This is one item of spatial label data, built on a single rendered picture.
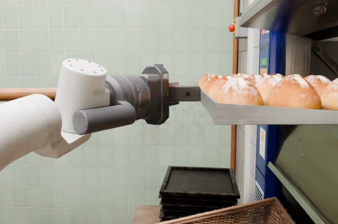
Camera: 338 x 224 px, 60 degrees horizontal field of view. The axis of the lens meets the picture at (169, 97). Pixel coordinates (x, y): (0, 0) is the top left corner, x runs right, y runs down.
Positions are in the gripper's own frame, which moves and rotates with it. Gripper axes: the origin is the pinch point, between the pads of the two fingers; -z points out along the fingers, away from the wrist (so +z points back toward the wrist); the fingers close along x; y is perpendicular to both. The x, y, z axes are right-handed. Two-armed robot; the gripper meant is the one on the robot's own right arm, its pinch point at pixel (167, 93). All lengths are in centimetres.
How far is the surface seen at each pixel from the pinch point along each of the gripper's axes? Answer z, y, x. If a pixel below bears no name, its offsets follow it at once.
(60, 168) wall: -58, 136, -60
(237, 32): -89, 24, 24
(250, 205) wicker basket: -35, -5, -37
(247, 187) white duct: -86, 16, -53
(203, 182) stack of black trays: -48, 19, -39
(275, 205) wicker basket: -39, -12, -37
